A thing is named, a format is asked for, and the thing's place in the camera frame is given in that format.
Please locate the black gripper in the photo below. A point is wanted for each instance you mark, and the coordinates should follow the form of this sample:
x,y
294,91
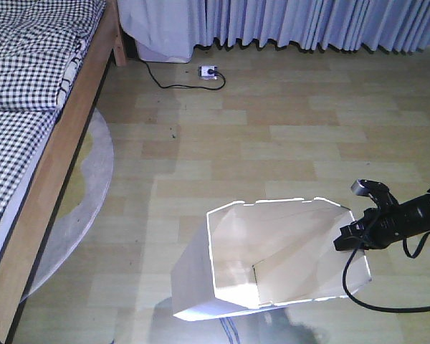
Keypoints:
x,y
380,232

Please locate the white plastic trash bin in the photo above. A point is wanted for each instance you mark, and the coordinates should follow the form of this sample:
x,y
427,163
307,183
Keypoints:
x,y
249,258

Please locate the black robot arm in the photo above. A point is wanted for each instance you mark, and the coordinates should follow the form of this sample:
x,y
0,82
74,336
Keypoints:
x,y
413,217

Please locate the grey pleated curtain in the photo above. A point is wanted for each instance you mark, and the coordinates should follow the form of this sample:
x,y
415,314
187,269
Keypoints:
x,y
399,26

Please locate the white floor outlet box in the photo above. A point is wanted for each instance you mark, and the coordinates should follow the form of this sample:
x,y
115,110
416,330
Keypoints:
x,y
208,72

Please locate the grey round rug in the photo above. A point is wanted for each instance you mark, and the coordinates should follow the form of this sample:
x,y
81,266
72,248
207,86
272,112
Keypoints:
x,y
83,198

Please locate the white sheer curtain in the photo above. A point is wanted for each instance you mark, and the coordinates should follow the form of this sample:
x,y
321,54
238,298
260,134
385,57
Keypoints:
x,y
161,29

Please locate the black white checkered bedding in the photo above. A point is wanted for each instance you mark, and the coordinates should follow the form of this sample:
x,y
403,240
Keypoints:
x,y
42,44

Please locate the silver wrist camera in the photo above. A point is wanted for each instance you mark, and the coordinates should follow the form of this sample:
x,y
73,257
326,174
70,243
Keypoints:
x,y
364,187

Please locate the wooden bed frame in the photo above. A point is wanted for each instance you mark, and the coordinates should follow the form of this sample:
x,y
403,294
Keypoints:
x,y
23,247

